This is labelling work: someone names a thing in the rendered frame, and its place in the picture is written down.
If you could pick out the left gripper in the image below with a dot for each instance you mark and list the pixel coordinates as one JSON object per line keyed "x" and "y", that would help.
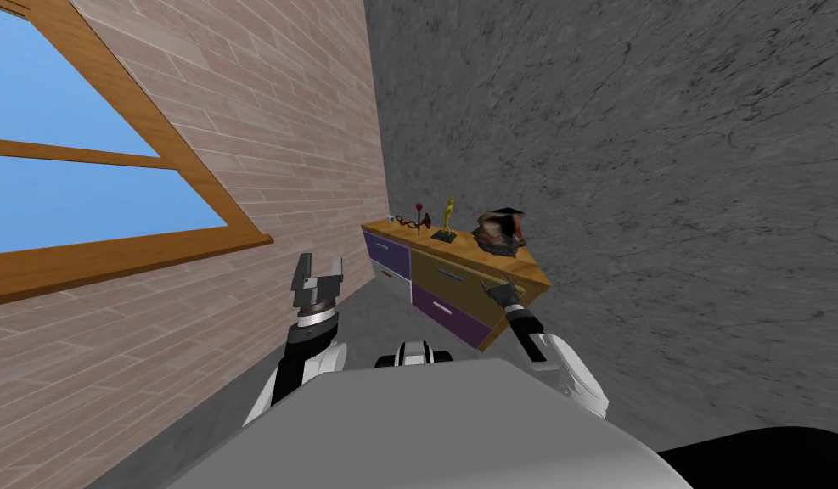
{"x": 317, "y": 293}

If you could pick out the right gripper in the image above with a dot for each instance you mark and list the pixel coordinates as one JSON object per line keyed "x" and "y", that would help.
{"x": 505, "y": 295}

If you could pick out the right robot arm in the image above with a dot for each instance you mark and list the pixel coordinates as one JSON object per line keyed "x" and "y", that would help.
{"x": 571, "y": 370}

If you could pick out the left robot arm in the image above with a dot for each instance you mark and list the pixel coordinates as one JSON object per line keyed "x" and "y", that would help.
{"x": 308, "y": 343}

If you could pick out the wooden drawer cabinet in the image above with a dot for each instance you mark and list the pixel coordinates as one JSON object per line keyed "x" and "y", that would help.
{"x": 514, "y": 268}

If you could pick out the ochre drawer front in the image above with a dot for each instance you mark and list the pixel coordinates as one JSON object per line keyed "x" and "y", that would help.
{"x": 473, "y": 295}

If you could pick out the long purple drawer front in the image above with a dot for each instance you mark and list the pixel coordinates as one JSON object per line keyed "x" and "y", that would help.
{"x": 466, "y": 326}

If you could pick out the brown black lumpy object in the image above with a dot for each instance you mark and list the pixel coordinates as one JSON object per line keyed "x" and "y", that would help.
{"x": 500, "y": 231}

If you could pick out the small purple drawer front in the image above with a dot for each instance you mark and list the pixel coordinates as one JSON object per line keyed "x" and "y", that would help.
{"x": 395, "y": 255}

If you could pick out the white drawer front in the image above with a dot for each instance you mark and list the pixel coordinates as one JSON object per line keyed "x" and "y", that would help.
{"x": 399, "y": 284}

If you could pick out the gold statuette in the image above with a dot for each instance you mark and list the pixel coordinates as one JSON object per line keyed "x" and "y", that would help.
{"x": 448, "y": 212}

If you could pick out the black ornament with red ball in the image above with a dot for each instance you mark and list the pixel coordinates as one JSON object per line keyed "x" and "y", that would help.
{"x": 419, "y": 217}

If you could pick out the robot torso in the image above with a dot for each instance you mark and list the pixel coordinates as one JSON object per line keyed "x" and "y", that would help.
{"x": 418, "y": 428}

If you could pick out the wooden framed window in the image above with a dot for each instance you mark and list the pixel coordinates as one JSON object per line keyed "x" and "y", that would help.
{"x": 86, "y": 102}

